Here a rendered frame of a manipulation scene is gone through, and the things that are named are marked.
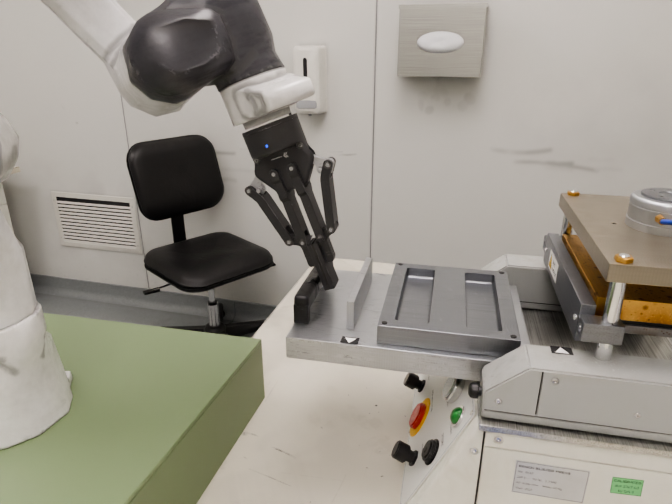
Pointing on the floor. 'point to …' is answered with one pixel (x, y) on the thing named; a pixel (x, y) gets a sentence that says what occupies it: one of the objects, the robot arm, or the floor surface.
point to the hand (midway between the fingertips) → (323, 263)
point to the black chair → (164, 170)
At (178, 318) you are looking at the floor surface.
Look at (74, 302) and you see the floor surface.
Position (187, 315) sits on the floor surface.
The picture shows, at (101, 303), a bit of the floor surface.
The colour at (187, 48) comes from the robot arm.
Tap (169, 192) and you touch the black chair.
